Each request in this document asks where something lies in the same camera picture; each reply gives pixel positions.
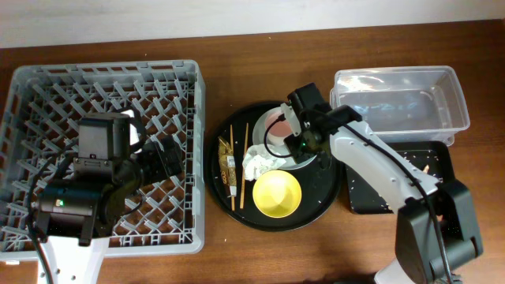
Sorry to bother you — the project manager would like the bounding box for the pink cup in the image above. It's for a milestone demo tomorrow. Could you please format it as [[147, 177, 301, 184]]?
[[264, 107, 292, 146]]

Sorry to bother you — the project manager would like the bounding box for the white tissue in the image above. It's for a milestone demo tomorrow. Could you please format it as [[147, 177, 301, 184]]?
[[244, 144, 286, 181]]

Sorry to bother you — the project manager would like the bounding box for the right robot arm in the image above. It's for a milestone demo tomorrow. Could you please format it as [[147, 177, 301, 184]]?
[[282, 83, 483, 283]]

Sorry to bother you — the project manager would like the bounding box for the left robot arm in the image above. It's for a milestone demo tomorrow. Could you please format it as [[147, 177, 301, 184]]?
[[27, 113, 184, 283]]

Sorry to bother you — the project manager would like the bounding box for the grey dishwasher rack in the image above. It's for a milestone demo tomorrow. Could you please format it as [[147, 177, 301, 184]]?
[[1, 60, 205, 262]]

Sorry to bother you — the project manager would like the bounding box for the grey round plate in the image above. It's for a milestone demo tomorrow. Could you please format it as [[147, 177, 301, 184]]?
[[252, 106, 316, 170]]

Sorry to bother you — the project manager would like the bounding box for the right wooden chopstick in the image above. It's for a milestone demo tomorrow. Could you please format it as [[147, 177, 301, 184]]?
[[239, 122, 249, 209]]

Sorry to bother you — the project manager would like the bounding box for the wooden chopstick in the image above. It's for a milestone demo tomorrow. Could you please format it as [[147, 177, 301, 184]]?
[[239, 122, 249, 209], [230, 124, 237, 211]]

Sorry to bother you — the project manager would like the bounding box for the gold foil wrapper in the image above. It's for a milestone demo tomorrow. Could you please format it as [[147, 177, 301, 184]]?
[[218, 136, 233, 197]]

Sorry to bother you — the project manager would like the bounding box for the left wooden chopstick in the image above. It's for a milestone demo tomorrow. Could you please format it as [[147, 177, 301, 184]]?
[[230, 124, 237, 211]]

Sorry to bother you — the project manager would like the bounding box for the round black tray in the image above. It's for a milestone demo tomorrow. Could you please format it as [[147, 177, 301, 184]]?
[[204, 101, 343, 232]]

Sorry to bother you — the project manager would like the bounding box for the yellow bowl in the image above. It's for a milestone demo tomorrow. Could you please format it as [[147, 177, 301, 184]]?
[[252, 170, 302, 219]]

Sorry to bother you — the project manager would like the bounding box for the clear plastic bin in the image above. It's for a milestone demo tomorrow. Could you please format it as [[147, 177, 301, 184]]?
[[330, 65, 470, 146]]

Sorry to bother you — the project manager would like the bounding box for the black rectangular tray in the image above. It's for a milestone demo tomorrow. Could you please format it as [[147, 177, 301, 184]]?
[[346, 141, 455, 215]]

